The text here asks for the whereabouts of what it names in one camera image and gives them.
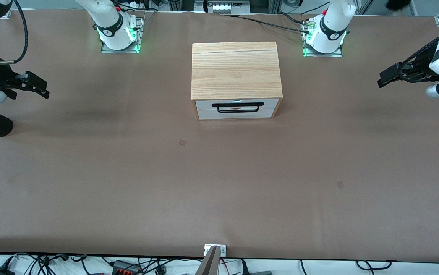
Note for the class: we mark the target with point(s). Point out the black plug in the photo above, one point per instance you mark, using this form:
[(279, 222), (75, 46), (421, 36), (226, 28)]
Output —
[(244, 267)]

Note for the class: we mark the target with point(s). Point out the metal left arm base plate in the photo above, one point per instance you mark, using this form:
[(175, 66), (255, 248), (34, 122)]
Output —
[(336, 54)]

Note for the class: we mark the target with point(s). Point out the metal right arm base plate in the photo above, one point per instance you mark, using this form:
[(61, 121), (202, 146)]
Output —
[(122, 50)]

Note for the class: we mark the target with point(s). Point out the white power strip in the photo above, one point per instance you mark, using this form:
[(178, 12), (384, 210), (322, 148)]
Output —
[(229, 7)]

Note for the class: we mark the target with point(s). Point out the grey camera mount beam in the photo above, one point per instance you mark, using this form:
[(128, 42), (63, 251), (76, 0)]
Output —
[(208, 263)]

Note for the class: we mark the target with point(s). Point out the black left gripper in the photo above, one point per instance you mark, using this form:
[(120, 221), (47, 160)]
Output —
[(420, 68)]

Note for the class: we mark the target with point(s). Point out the brown table mat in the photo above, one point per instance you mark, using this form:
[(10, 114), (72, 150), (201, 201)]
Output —
[(219, 191)]

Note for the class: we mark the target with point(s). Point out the small metal camera bracket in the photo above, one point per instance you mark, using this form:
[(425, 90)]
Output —
[(223, 250)]

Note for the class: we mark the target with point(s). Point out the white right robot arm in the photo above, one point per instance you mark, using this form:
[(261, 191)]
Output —
[(108, 23)]

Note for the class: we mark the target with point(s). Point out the orange black connector block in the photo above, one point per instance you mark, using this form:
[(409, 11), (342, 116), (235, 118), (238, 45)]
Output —
[(125, 267)]

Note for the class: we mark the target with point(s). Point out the wooden drawer cabinet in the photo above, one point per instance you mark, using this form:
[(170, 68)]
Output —
[(236, 68)]

